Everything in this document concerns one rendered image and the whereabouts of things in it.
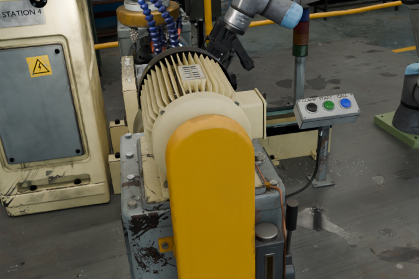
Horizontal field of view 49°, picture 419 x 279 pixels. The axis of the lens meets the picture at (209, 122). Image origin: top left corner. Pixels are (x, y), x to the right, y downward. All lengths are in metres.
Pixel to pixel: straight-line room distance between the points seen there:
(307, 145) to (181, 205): 0.96
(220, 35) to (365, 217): 0.65
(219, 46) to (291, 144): 0.44
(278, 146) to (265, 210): 0.75
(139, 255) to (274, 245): 0.23
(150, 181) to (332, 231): 0.62
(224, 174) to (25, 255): 0.79
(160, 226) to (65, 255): 0.54
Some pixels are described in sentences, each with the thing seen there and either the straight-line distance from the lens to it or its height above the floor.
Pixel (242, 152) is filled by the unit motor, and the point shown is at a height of 1.30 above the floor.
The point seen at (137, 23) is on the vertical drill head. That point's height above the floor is 1.31.
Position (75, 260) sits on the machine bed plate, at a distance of 1.28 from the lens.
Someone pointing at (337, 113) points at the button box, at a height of 1.05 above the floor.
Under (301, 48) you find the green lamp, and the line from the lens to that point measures 1.82.
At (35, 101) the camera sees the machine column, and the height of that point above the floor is 1.16.
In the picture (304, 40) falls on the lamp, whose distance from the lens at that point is 1.82.
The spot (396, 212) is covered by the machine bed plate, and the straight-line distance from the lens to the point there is 1.41.
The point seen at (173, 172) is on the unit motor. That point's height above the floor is 1.28.
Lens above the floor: 1.63
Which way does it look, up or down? 27 degrees down
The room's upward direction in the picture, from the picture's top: 3 degrees counter-clockwise
